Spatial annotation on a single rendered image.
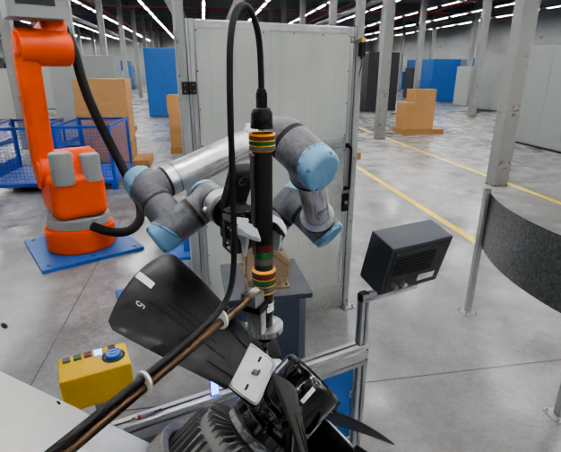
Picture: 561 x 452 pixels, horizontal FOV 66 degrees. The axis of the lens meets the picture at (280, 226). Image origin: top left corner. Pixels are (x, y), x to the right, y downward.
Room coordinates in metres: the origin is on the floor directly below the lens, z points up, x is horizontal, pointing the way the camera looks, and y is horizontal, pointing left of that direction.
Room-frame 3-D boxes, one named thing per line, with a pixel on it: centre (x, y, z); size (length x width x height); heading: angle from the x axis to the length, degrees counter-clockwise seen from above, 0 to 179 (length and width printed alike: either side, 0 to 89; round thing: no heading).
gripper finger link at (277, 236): (0.73, 0.01, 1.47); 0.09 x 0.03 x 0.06; 38
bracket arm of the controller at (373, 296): (1.32, -0.37, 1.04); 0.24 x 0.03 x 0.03; 117
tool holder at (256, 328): (0.70, 0.03, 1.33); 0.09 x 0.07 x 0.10; 152
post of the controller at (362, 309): (1.27, -0.28, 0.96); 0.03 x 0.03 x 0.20; 27
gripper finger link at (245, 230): (0.70, 0.06, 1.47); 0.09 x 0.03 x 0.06; 17
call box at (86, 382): (0.89, 0.46, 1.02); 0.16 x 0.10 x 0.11; 117
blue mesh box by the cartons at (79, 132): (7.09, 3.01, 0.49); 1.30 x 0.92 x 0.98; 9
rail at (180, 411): (1.07, 0.11, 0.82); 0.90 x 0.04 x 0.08; 117
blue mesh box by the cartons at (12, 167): (6.88, 4.01, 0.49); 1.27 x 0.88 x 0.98; 9
